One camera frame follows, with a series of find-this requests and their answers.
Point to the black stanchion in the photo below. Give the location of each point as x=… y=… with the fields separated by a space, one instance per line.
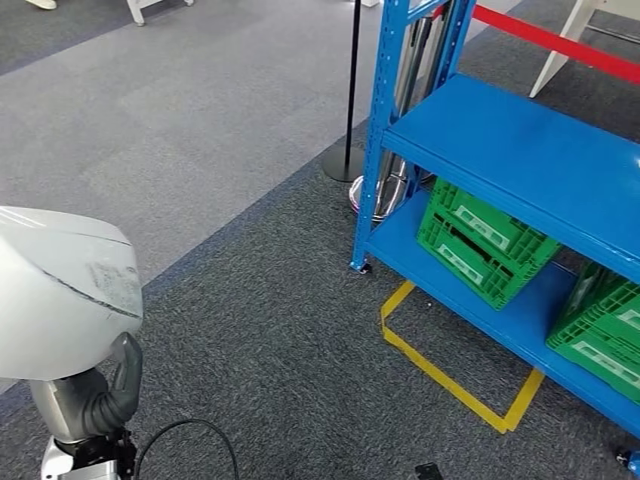
x=344 y=166

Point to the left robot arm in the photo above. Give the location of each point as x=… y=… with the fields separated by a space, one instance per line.
x=65 y=464

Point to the white furniture leg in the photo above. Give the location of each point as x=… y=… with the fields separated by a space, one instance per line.
x=136 y=10

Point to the chrome stanchion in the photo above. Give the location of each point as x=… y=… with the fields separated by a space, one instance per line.
x=395 y=199
x=425 y=60

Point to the blue metal shelf rack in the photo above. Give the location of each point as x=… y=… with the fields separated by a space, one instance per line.
x=500 y=132

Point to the red barrier belt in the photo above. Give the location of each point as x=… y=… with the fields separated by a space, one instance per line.
x=550 y=40

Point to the white trestle table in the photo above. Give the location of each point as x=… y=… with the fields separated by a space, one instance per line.
x=555 y=52

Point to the green plastic crate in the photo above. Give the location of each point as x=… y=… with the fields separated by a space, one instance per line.
x=600 y=331
x=475 y=252

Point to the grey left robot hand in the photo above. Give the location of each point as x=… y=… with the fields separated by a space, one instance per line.
x=75 y=411

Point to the white curved shell part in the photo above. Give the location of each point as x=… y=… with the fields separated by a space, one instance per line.
x=60 y=291

